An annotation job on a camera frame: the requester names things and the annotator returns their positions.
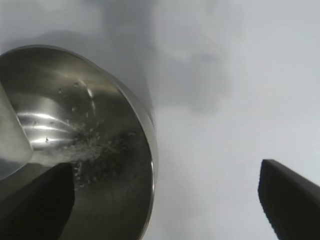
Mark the stainless steel mixing bowl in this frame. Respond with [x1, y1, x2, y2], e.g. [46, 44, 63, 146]
[0, 44, 159, 240]

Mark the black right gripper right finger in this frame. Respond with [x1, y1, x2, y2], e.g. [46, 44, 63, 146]
[258, 159, 320, 240]

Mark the clear plastic measuring cup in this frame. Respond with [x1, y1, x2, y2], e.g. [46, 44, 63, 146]
[0, 79, 35, 168]

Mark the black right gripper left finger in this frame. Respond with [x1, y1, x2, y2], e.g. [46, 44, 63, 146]
[0, 162, 76, 240]

